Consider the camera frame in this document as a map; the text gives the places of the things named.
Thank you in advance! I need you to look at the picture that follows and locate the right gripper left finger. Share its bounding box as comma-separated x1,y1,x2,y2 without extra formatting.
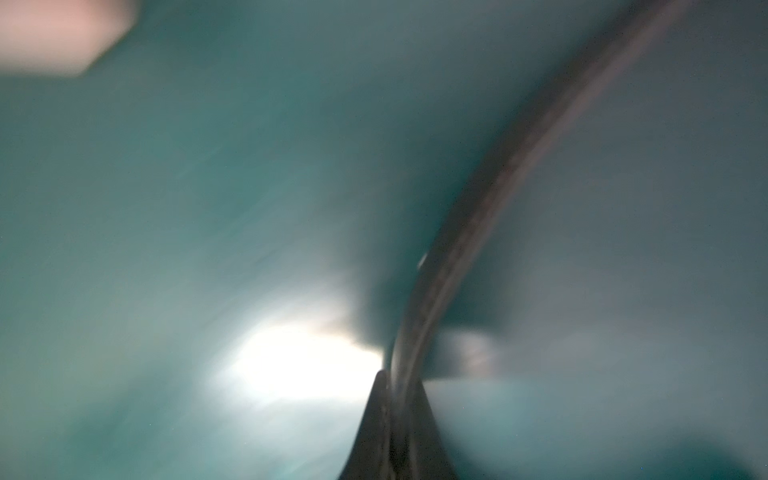
339,370,393,480

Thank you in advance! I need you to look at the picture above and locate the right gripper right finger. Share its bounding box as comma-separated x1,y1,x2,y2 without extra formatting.
401,381,458,480

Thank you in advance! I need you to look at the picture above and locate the black belt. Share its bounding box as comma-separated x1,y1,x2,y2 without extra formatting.
390,1,693,403

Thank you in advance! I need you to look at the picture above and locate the pink divided storage box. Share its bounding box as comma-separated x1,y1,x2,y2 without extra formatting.
1,0,141,77

